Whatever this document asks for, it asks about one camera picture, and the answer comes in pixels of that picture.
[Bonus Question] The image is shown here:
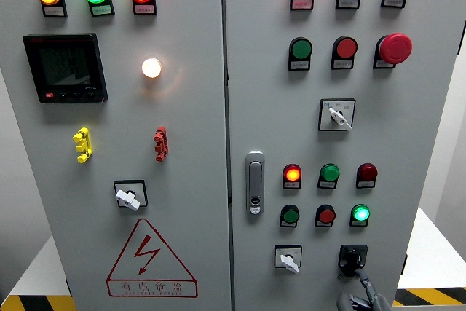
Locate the black knob turn switch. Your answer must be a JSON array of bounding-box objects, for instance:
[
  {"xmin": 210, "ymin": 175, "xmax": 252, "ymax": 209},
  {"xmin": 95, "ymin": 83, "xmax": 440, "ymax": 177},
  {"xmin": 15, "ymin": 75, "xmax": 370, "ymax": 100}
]
[{"xmin": 336, "ymin": 244, "xmax": 368, "ymax": 279}]

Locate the black yellow striped tape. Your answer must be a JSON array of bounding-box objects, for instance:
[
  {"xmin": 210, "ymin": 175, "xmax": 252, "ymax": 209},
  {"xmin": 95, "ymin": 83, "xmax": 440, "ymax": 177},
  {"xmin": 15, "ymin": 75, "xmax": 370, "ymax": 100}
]
[
  {"xmin": 392, "ymin": 288, "xmax": 466, "ymax": 311},
  {"xmin": 0, "ymin": 294, "xmax": 77, "ymax": 311}
]

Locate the small green indicator lamp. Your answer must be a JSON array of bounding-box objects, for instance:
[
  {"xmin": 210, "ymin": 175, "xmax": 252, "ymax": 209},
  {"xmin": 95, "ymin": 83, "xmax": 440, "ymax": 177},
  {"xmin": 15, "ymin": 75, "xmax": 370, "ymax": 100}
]
[
  {"xmin": 317, "ymin": 163, "xmax": 341, "ymax": 190},
  {"xmin": 349, "ymin": 203, "xmax": 371, "ymax": 228}
]

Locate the small red push button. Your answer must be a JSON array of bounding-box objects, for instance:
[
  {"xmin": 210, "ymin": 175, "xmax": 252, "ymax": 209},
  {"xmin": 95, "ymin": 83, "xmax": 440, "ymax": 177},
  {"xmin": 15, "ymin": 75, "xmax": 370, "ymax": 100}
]
[{"xmin": 314, "ymin": 204, "xmax": 337, "ymax": 228}]

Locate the small green push button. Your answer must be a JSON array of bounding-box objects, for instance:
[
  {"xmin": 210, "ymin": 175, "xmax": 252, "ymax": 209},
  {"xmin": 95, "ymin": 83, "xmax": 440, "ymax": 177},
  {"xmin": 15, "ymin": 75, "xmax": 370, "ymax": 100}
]
[{"xmin": 279, "ymin": 204, "xmax": 301, "ymax": 228}]

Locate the small red indicator lamp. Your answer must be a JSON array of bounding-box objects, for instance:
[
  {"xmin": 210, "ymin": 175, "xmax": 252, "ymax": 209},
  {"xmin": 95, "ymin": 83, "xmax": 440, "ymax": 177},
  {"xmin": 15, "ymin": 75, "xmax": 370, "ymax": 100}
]
[
  {"xmin": 355, "ymin": 162, "xmax": 379, "ymax": 189},
  {"xmin": 282, "ymin": 163, "xmax": 302, "ymax": 190}
]

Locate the silver door lock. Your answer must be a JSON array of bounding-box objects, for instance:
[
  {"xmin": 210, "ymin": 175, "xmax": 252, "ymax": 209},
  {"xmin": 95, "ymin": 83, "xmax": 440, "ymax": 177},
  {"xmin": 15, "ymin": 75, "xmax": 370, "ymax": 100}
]
[{"xmin": 245, "ymin": 151, "xmax": 266, "ymax": 216}]

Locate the pale grey cabinet door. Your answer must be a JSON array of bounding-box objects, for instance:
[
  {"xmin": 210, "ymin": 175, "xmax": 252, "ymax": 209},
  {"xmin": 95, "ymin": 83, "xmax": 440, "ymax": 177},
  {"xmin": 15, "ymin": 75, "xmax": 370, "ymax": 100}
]
[
  {"xmin": 222, "ymin": 0, "xmax": 466, "ymax": 311},
  {"xmin": 0, "ymin": 0, "xmax": 234, "ymax": 311}
]

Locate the red warning triangle sticker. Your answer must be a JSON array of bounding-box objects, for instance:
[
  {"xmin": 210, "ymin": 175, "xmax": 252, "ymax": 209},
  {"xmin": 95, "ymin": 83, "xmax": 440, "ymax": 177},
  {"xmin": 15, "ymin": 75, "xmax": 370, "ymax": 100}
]
[{"xmin": 106, "ymin": 218, "xmax": 200, "ymax": 299}]

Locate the large red stop button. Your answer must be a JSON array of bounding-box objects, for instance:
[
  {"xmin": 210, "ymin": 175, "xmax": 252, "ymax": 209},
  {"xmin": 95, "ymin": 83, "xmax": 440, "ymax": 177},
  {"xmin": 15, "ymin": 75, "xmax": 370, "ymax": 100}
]
[{"xmin": 372, "ymin": 32, "xmax": 414, "ymax": 70}]

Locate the large red push button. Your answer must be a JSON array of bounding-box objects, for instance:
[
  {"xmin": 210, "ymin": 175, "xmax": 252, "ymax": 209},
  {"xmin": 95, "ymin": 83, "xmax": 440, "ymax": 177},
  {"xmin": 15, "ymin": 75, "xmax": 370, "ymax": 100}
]
[{"xmin": 331, "ymin": 36, "xmax": 358, "ymax": 71}]

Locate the white lamp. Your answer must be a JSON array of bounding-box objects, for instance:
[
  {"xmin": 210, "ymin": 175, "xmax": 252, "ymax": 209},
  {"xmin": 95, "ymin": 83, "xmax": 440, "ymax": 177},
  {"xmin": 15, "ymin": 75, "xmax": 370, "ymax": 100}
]
[{"xmin": 141, "ymin": 58, "xmax": 163, "ymax": 79}]

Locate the black display meter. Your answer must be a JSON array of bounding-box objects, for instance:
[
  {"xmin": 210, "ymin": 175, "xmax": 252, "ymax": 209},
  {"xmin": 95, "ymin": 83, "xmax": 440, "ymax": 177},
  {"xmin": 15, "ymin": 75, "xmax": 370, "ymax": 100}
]
[{"xmin": 22, "ymin": 32, "xmax": 108, "ymax": 104}]

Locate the slim white handle turn switch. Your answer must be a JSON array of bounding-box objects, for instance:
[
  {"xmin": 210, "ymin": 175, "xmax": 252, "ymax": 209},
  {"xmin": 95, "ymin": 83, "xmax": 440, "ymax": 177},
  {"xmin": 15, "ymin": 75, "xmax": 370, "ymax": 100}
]
[{"xmin": 317, "ymin": 98, "xmax": 357, "ymax": 133}]

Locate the small red handle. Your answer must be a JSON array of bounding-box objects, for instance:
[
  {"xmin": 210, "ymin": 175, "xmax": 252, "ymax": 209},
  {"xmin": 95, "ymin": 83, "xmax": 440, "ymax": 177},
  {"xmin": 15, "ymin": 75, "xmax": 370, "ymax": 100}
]
[{"xmin": 153, "ymin": 126, "xmax": 170, "ymax": 162}]

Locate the small yellow handle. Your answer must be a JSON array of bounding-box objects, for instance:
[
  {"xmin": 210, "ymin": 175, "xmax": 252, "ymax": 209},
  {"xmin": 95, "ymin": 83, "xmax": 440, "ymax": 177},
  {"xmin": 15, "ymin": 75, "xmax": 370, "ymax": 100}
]
[{"xmin": 72, "ymin": 127, "xmax": 94, "ymax": 164}]

